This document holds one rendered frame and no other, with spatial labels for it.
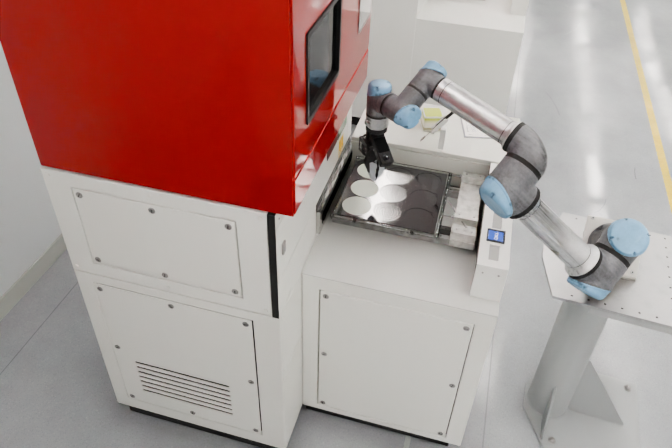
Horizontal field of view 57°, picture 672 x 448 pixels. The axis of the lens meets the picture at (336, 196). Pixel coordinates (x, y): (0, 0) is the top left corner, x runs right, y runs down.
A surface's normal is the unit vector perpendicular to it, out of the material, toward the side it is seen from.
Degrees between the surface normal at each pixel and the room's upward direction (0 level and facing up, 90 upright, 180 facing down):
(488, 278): 90
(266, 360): 90
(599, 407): 90
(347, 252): 0
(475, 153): 0
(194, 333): 90
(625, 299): 0
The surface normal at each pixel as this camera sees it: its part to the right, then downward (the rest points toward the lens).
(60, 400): 0.03, -0.78
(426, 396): -0.27, 0.59
